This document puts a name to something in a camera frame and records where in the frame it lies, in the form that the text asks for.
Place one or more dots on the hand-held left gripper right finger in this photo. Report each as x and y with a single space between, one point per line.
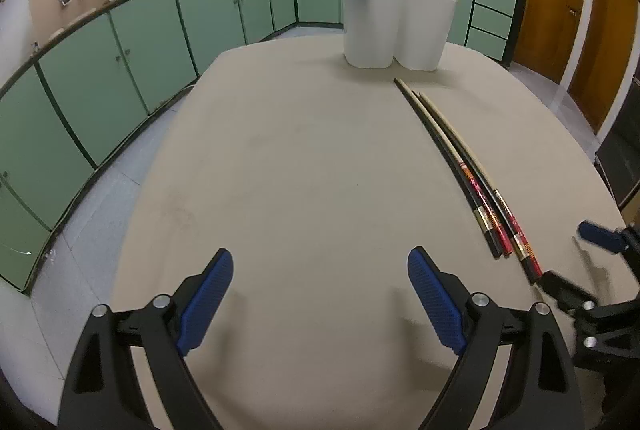
435 305

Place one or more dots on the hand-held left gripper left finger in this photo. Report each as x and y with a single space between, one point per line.
207 305

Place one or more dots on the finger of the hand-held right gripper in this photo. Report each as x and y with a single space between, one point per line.
597 232
565 290

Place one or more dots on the black chopstick gold band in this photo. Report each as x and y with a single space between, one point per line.
491 242

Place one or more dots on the black chopstick red end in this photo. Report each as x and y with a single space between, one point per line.
480 195

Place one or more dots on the white two-compartment utensil holder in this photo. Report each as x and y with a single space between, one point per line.
375 25

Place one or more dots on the black appliance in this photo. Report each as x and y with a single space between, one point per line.
625 160

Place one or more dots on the green base cabinets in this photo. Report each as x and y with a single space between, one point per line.
75 75

